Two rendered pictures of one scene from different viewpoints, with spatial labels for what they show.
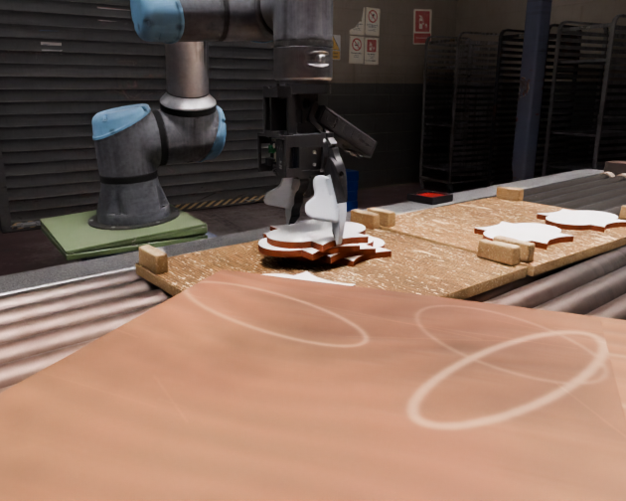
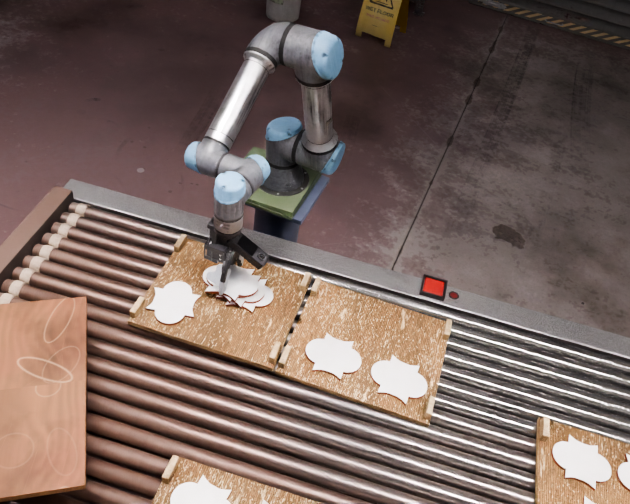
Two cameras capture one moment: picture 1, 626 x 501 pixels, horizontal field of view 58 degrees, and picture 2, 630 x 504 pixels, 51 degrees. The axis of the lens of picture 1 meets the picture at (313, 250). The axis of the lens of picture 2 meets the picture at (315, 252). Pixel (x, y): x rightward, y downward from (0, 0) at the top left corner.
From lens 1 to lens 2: 1.59 m
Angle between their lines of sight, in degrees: 50
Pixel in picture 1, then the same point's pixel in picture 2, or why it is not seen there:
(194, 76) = (312, 133)
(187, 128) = (306, 156)
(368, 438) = (10, 355)
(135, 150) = (277, 153)
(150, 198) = (280, 179)
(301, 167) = (213, 257)
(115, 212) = not seen: hidden behind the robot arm
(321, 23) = (222, 214)
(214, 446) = (0, 338)
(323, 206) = (215, 277)
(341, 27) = not seen: outside the picture
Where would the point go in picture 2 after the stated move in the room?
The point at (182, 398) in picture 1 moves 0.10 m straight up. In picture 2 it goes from (12, 327) to (4, 299)
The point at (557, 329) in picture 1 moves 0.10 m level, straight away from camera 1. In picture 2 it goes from (72, 373) to (117, 370)
